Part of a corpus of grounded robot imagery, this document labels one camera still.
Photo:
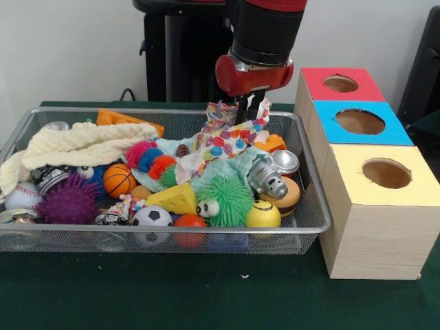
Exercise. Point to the cream waffle cloth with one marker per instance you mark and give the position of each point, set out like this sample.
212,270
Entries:
86,141

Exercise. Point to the colourful polka dot cloth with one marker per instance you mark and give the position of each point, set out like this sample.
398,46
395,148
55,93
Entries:
227,141

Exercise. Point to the rainbow spiky caterpillar toy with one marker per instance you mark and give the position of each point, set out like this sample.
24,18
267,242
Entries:
151,158

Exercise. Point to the green spiky toy with eyes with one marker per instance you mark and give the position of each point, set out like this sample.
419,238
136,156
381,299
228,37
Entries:
227,199

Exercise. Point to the black and white soccer ball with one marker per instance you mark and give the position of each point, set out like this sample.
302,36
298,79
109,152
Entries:
153,216

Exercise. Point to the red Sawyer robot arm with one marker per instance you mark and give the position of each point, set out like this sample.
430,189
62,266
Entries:
264,27

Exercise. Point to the purple spiky ball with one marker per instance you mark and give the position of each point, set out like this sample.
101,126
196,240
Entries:
68,203

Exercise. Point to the metal mesh bin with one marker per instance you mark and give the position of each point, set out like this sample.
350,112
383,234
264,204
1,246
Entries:
292,237

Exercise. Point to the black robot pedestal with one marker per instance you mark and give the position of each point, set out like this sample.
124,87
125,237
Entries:
185,51

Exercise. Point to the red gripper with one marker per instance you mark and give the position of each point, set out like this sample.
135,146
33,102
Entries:
254,79

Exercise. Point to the mint green waffle cloth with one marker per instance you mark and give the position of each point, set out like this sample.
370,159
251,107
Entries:
227,168

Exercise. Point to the silver toy camera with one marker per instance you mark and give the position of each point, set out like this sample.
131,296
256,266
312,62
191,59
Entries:
266,177

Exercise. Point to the dark green table cloth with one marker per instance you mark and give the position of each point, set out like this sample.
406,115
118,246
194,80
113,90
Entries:
206,292

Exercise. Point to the black metal stand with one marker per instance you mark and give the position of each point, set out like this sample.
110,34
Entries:
423,86

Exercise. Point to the wooden box with three holes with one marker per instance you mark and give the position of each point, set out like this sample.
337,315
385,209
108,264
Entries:
378,240

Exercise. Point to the small orange basketball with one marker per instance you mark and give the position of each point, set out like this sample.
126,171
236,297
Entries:
119,180

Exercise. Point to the yellow cheese wedge toy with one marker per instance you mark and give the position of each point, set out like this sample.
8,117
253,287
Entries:
175,199

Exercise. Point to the yellow smiley ball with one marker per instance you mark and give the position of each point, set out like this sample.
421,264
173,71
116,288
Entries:
263,214

